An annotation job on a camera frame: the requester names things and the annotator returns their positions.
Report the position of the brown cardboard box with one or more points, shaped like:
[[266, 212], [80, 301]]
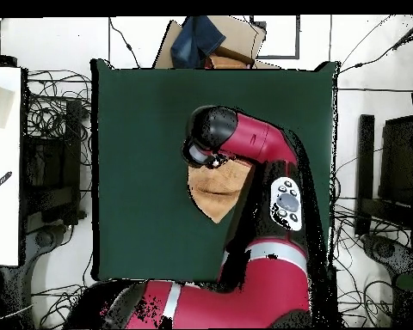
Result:
[[237, 34]]

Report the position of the black metal frame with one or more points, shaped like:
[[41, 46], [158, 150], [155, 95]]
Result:
[[72, 137], [366, 154]]

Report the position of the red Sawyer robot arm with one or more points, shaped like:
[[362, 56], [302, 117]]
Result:
[[261, 137]]

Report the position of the white side table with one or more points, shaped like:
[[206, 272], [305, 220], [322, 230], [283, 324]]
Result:
[[3, 223]]

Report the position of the blue denim jeans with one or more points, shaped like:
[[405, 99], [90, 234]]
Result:
[[196, 41]]

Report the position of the tan terry towel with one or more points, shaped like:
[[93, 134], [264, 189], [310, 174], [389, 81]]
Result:
[[216, 192]]

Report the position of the grey square frame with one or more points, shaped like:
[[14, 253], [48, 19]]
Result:
[[297, 37]]

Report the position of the black striped stick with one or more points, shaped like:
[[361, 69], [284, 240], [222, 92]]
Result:
[[0, 183]]

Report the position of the dark green table cloth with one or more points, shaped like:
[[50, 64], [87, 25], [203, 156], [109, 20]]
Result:
[[151, 103]]

